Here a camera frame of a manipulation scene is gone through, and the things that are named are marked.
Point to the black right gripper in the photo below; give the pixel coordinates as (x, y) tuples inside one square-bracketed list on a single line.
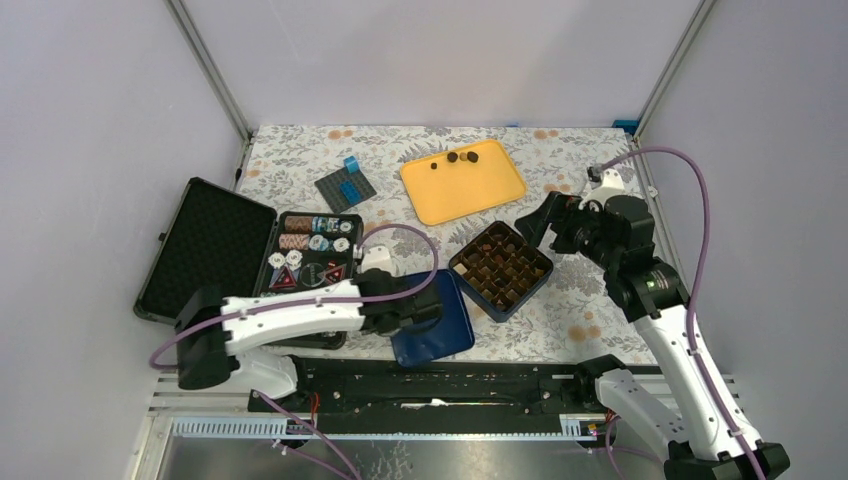
[(562, 211)]

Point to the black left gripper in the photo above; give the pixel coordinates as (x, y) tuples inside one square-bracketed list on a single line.
[(395, 280)]

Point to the blue tin lid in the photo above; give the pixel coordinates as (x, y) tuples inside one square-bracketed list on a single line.
[(438, 338)]

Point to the blue tin with brown insert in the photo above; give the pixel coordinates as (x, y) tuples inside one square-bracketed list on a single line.
[(499, 271)]

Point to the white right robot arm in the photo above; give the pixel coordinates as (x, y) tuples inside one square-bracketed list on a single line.
[(708, 435)]

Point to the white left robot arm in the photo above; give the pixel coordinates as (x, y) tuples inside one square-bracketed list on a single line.
[(228, 350)]

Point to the blue clamp at corner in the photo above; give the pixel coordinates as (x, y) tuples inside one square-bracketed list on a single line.
[(628, 126)]

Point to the yellow plastic tray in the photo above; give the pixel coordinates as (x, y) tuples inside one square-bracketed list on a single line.
[(456, 190)]

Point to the grey building block plate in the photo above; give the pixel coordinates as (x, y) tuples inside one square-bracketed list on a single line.
[(343, 189)]

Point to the blue building brick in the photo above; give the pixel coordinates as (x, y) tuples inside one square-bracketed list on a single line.
[(351, 164)]

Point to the pile of dark chocolates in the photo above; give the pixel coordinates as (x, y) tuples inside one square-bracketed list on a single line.
[(469, 156)]

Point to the black poker chip case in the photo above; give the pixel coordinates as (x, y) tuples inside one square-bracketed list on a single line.
[(247, 249)]

